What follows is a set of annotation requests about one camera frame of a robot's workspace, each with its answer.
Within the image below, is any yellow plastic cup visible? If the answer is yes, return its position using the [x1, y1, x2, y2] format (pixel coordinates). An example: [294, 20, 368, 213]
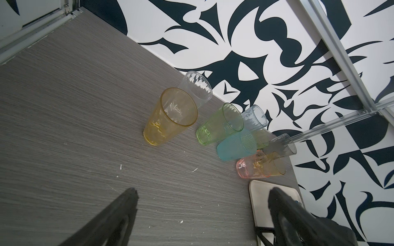
[262, 152, 286, 177]

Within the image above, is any beige plastic tray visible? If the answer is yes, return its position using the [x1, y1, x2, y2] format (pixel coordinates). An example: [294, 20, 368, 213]
[249, 180, 304, 228]

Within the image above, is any pink plastic cup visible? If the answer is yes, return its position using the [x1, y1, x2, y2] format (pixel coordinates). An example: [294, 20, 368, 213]
[236, 150, 271, 179]

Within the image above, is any tall green plastic cup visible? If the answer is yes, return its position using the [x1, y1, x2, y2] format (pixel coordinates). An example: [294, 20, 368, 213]
[196, 103, 244, 146]

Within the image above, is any teal frosted plastic cup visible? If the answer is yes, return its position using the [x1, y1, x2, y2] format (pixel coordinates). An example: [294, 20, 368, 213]
[216, 129, 257, 161]

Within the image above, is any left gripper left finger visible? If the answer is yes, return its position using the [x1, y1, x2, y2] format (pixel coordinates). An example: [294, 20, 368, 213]
[60, 188, 139, 246]

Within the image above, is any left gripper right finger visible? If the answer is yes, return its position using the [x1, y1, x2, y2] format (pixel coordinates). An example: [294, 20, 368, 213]
[268, 188, 358, 246]

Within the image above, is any blue clear plastic cup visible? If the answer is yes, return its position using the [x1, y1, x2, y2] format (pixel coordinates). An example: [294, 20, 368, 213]
[241, 105, 268, 131]

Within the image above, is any grey smoked plastic cup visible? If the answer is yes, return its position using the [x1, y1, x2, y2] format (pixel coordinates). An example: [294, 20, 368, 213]
[262, 133, 297, 157]

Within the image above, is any small green plastic cup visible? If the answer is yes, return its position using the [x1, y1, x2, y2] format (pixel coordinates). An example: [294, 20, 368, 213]
[251, 128, 276, 149]

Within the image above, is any amber plastic cup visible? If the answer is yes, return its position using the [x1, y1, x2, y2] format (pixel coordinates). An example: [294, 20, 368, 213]
[143, 88, 198, 146]

